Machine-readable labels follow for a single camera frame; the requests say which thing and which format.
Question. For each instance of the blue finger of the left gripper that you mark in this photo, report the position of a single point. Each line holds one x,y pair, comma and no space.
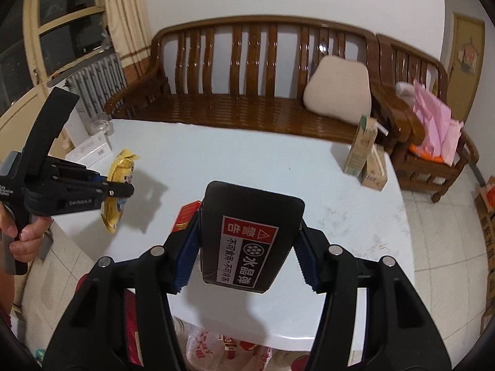
75,171
73,190

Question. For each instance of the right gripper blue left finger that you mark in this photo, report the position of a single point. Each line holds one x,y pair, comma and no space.
91,335

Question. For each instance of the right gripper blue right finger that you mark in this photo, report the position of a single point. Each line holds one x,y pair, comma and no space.
399,333

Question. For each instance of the yellow snack wrapper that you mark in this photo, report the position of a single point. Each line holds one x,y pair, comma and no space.
120,171

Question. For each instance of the red cigarette box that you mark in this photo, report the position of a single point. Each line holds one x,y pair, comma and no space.
185,215

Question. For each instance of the black warning-label box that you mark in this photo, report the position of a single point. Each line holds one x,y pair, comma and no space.
246,235

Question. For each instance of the white red trash bag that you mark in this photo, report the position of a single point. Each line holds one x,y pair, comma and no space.
206,350

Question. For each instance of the person's left hand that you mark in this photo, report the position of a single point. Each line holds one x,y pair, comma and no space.
28,246

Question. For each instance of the white product box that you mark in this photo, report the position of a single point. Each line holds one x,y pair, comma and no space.
91,151

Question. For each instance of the glass jar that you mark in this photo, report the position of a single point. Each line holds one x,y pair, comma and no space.
100,122

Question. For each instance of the grey radiator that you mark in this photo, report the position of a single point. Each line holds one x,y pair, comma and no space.
96,82

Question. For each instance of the small brown drink carton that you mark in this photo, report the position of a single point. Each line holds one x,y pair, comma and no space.
374,174

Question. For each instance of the beige curtain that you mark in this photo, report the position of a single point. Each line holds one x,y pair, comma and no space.
130,33

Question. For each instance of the cardboard boxes pile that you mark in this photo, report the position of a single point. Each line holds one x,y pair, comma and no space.
484,203

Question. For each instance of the long wooden bench sofa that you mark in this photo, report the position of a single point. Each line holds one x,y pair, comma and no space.
244,72

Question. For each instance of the tall green drink carton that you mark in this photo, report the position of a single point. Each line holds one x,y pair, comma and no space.
361,146

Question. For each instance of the pink plastic bag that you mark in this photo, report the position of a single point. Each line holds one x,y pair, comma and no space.
442,132

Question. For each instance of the beige cushion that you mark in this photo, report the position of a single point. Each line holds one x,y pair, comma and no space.
340,89

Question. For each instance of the wooden armchair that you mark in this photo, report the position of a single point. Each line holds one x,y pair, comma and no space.
401,62

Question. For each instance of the wooden door with picture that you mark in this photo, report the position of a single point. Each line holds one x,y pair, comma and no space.
465,68

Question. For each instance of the window door frame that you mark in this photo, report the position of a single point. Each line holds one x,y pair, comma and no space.
40,40

